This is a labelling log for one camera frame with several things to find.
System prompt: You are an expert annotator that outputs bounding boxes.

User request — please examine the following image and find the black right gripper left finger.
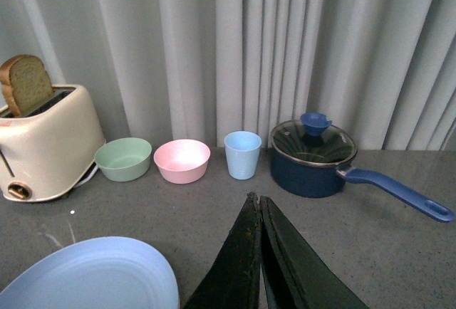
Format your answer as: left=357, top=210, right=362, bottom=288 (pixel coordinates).
left=184, top=192, right=262, bottom=308

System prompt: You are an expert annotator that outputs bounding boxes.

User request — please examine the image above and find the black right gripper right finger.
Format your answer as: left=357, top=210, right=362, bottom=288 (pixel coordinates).
left=260, top=197, right=367, bottom=308

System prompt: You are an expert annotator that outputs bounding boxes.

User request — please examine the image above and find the light blue plate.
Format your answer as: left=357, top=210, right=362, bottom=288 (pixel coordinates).
left=1, top=236, right=180, bottom=308

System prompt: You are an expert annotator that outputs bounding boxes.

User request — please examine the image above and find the dark blue saucepan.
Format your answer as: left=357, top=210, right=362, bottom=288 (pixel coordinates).
left=270, top=144, right=455, bottom=223

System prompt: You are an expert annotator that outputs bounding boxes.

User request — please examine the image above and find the pink bowl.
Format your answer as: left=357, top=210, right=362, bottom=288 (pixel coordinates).
left=153, top=139, right=211, bottom=184

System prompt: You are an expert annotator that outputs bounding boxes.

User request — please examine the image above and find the light blue cup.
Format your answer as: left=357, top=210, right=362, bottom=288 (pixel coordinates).
left=224, top=131, right=262, bottom=180

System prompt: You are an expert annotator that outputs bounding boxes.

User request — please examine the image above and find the glass pot lid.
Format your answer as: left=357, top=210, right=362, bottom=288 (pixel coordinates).
left=271, top=112, right=358, bottom=167

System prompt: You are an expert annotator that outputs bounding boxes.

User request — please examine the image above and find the green bowl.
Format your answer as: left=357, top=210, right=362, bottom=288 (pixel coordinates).
left=95, top=137, right=152, bottom=182

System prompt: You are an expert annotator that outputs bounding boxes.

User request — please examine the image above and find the cream toaster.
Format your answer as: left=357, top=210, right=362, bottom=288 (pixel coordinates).
left=1, top=85, right=106, bottom=203

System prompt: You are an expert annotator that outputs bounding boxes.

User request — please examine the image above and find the grey curtain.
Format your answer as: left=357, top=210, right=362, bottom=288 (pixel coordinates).
left=1, top=0, right=455, bottom=151

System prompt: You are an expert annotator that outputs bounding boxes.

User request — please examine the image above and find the bread slice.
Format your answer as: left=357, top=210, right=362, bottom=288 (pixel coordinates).
left=1, top=55, right=53, bottom=117

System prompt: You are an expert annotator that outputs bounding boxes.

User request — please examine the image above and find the white toaster cable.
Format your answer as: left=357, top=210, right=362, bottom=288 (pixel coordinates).
left=74, top=164, right=100, bottom=188

